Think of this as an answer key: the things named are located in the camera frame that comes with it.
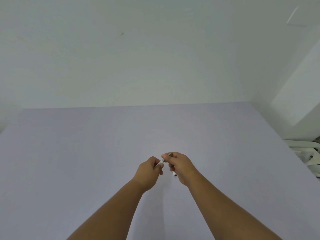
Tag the white pen cap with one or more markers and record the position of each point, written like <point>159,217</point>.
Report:
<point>159,163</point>

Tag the white plastic chair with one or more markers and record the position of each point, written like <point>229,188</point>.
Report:
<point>306,154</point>

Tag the person's left hand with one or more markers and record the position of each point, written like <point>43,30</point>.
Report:
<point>146,176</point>

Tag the white marker pen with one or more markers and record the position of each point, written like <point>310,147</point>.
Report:
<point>173,169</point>

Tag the person's left thumb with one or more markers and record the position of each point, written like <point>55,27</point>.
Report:
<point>155,159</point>

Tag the person's right thumb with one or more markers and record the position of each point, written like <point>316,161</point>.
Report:
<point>167,156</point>

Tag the person's right forearm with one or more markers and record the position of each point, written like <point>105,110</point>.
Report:
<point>230,209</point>

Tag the person's right hand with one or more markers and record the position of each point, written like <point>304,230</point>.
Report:
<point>182,167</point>

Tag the person's left forearm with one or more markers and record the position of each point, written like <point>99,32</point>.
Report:
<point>106,211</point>

